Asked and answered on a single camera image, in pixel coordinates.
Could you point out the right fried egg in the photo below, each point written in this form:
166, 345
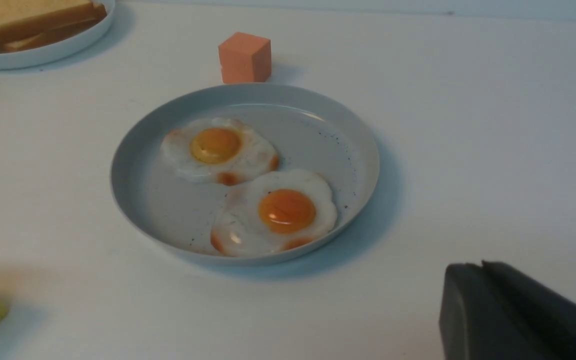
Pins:
276, 212

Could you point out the grey egg plate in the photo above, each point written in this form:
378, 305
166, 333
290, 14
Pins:
309, 130

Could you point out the fried egg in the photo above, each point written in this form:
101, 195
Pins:
276, 212
225, 151

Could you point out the bottom toast slice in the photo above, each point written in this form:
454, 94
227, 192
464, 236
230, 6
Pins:
47, 38

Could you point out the grey bread plate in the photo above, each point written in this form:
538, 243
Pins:
60, 50

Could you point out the toast slice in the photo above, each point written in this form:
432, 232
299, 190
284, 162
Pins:
23, 19
47, 38

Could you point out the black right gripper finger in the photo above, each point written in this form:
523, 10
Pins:
493, 311

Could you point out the orange foam cube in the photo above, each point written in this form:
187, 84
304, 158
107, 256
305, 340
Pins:
245, 58

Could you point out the middle fried egg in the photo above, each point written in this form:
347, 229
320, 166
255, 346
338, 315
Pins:
225, 151

